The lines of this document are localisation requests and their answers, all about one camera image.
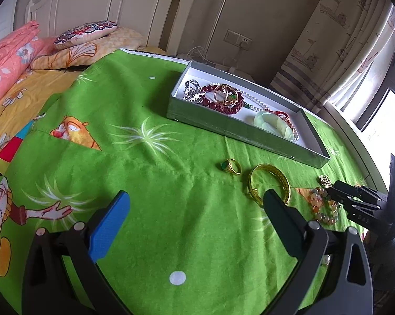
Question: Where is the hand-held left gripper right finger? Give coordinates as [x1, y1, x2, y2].
[263, 188, 375, 315]

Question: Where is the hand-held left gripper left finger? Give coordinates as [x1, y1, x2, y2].
[22, 190, 132, 315]

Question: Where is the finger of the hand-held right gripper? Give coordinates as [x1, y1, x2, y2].
[334, 180, 388, 206]
[326, 187, 395, 238]

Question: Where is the amber bead bracelet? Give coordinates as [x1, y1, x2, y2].
[307, 186, 342, 226]

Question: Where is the wide gold bangle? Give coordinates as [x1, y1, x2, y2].
[247, 163, 291, 208]

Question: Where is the gold ring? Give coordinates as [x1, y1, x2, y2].
[220, 158, 242, 175]

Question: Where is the pale jade bangle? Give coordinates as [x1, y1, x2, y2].
[253, 112, 296, 140]

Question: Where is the silver cardboard box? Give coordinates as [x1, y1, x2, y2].
[166, 60, 331, 169]

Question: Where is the gold green bead bracelet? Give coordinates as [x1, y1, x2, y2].
[213, 83, 240, 107]

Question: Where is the red bead bracelet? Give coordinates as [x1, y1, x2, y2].
[197, 83, 245, 114]

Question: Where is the silver brooch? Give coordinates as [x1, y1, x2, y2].
[183, 79, 208, 104]

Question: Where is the green printed cloth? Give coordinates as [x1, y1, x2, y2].
[0, 49, 382, 315]

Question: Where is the window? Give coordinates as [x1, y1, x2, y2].
[329, 7, 395, 184]

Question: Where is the printed beige curtain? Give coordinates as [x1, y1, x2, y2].
[270, 0, 395, 112]

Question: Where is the yellow printed bed sheet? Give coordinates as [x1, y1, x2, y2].
[0, 67, 83, 171]

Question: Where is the yellow shell print pillow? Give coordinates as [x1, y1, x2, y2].
[30, 28, 147, 71]

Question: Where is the folded pink quilt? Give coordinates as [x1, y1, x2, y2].
[0, 20, 58, 109]

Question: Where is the round patterned cushion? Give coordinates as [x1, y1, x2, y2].
[54, 20, 118, 46]

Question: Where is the thin metal pole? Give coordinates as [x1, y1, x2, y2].
[207, 0, 228, 63]

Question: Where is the white headboard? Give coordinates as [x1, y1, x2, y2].
[25, 0, 201, 56]

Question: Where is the white cable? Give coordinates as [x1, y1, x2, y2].
[184, 46, 247, 69]

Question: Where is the white wall switch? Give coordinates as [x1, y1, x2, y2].
[224, 29, 240, 45]

